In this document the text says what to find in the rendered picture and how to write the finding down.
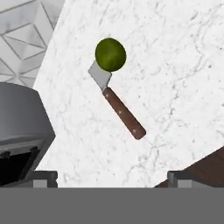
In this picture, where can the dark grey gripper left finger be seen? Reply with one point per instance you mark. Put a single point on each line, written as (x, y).
(43, 178)

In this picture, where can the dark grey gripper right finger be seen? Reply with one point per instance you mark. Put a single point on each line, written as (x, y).
(180, 178)

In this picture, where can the grey metal pot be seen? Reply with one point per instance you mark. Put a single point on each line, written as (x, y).
(20, 116)

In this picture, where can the green lime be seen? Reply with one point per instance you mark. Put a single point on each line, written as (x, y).
(110, 54)

